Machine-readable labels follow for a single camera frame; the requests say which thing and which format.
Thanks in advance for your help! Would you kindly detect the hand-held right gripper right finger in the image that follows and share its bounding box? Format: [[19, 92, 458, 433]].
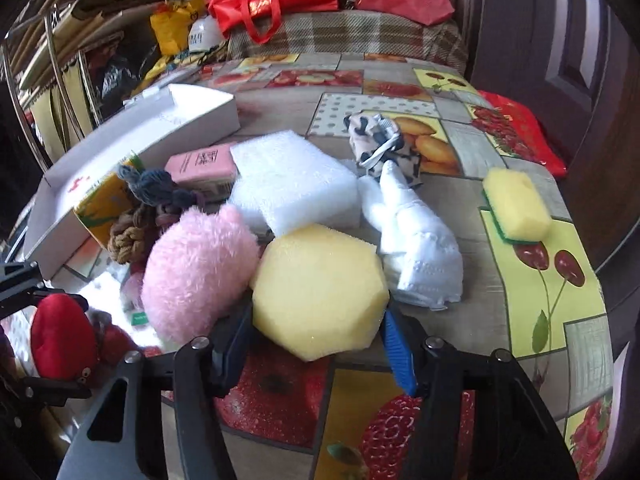
[[382, 310, 581, 480]]

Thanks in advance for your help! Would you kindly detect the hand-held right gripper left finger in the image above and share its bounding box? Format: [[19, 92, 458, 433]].
[[57, 302, 253, 480]]

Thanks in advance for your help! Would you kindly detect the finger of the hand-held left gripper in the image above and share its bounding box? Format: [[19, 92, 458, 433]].
[[17, 377, 91, 407], [0, 261, 88, 318]]

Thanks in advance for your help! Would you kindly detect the red plush apple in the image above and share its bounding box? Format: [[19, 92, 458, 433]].
[[30, 294, 98, 381]]

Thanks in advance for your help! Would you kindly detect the pink plush toy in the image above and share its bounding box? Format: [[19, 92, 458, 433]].
[[141, 205, 261, 346]]

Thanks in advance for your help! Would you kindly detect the yellow hexagonal sponge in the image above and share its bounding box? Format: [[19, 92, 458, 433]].
[[251, 225, 391, 362]]

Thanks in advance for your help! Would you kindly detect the yellow tissue packet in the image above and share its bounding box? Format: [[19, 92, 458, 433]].
[[75, 155, 151, 246]]

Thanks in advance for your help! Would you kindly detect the knotted rope toy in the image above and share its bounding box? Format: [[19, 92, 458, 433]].
[[107, 162, 211, 266]]

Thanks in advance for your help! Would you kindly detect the white foam block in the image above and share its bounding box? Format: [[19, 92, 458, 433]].
[[229, 130, 362, 238]]

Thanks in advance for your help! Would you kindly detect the white cardboard box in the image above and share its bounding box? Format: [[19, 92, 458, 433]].
[[22, 84, 241, 281]]

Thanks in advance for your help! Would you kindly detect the pink tissue packet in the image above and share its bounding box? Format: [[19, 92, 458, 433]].
[[165, 142, 238, 186]]

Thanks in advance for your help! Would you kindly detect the yellow scouring sponge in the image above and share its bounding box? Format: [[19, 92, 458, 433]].
[[482, 167, 553, 246]]

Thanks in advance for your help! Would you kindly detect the metal rack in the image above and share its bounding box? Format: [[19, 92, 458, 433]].
[[0, 10, 111, 171]]

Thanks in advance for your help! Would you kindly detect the spotted cloth pouch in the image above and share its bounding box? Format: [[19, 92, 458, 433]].
[[344, 112, 423, 188]]

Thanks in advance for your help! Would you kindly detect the black plastic bag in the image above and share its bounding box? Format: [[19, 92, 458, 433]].
[[102, 50, 141, 96]]

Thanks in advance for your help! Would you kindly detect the red printed bag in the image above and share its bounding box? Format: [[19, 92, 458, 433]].
[[477, 90, 568, 178]]

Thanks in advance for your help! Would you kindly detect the cardboard stack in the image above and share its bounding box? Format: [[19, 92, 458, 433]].
[[10, 0, 171, 86]]

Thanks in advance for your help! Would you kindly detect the yellow bag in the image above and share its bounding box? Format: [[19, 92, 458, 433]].
[[150, 0, 208, 56]]

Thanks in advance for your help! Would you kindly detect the white helmet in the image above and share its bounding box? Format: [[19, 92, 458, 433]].
[[187, 15, 226, 53]]

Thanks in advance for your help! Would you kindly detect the plaid blanket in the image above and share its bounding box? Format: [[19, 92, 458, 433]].
[[225, 10, 471, 76]]

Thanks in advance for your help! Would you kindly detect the brown door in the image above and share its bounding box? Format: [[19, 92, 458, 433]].
[[460, 0, 640, 311]]

